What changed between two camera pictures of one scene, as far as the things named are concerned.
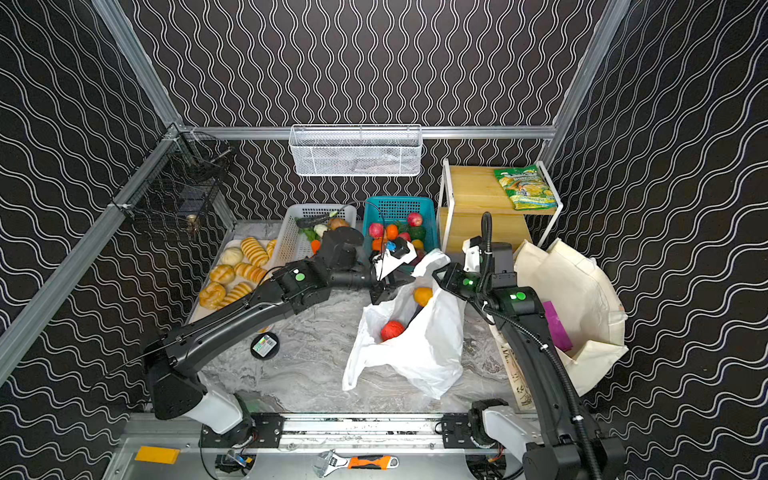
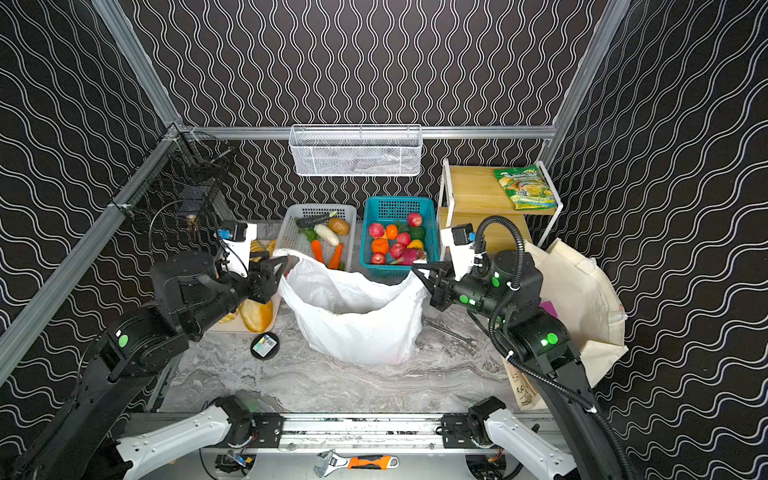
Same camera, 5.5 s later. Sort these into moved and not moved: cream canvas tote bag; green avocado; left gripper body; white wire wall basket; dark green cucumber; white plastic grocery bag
Moved: white plastic grocery bag; left gripper body
Not moved: cream canvas tote bag; dark green cucumber; green avocado; white wire wall basket
